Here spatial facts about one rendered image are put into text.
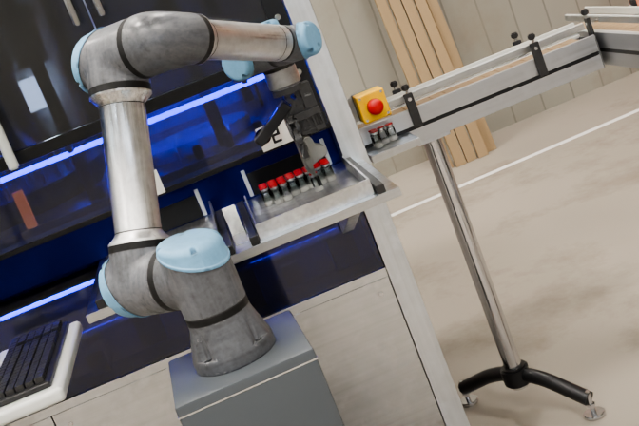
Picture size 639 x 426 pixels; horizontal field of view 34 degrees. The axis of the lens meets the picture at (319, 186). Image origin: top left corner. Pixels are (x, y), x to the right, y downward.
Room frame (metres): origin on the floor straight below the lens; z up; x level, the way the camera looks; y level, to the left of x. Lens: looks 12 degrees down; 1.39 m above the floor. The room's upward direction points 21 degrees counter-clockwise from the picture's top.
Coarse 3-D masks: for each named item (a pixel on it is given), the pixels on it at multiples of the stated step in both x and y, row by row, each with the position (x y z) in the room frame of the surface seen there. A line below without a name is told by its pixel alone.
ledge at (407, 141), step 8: (400, 136) 2.62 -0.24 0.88; (408, 136) 2.58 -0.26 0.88; (416, 136) 2.54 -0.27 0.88; (392, 144) 2.57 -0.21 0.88; (400, 144) 2.53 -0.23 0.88; (408, 144) 2.52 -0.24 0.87; (416, 144) 2.52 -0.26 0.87; (368, 152) 2.57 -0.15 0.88; (376, 152) 2.54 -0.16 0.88; (384, 152) 2.52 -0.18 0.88; (392, 152) 2.52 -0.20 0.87; (400, 152) 2.52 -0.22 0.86; (376, 160) 2.51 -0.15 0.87
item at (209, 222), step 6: (210, 204) 2.50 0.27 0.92; (210, 210) 2.44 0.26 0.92; (210, 216) 2.54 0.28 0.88; (192, 222) 2.55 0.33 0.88; (198, 222) 2.53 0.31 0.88; (204, 222) 2.50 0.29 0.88; (210, 222) 2.47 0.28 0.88; (216, 222) 2.38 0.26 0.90; (180, 228) 2.53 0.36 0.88; (186, 228) 2.50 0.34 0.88; (192, 228) 2.48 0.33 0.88; (198, 228) 2.45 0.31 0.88; (210, 228) 2.40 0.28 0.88; (216, 228) 2.22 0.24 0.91; (168, 234) 2.52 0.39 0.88; (174, 234) 2.49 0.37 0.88; (108, 258) 2.35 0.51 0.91
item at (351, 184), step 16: (336, 176) 2.44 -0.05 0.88; (352, 176) 2.37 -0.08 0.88; (304, 192) 2.39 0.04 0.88; (320, 192) 2.33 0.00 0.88; (336, 192) 2.13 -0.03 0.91; (352, 192) 2.13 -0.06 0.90; (368, 192) 2.13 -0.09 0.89; (256, 208) 2.42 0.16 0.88; (272, 208) 2.36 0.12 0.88; (288, 208) 2.29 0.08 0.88; (304, 208) 2.12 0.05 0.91; (320, 208) 2.13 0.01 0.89; (336, 208) 2.13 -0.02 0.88; (256, 224) 2.12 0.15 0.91; (272, 224) 2.12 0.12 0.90; (288, 224) 2.12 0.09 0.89
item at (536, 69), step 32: (576, 32) 2.70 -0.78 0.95; (480, 64) 2.68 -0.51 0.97; (512, 64) 2.73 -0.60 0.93; (544, 64) 2.65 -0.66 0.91; (576, 64) 2.67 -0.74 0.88; (416, 96) 2.66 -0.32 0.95; (448, 96) 2.64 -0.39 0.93; (480, 96) 2.65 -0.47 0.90; (512, 96) 2.65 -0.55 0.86; (384, 128) 2.63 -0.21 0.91; (416, 128) 2.63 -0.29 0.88; (448, 128) 2.64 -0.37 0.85
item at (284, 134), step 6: (282, 126) 2.50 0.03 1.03; (276, 132) 2.50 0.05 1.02; (282, 132) 2.50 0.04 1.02; (288, 132) 2.50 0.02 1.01; (276, 138) 2.50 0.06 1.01; (282, 138) 2.50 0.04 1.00; (288, 138) 2.50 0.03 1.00; (270, 144) 2.50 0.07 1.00; (276, 144) 2.50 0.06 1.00; (282, 144) 2.50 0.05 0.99; (264, 150) 2.50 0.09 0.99
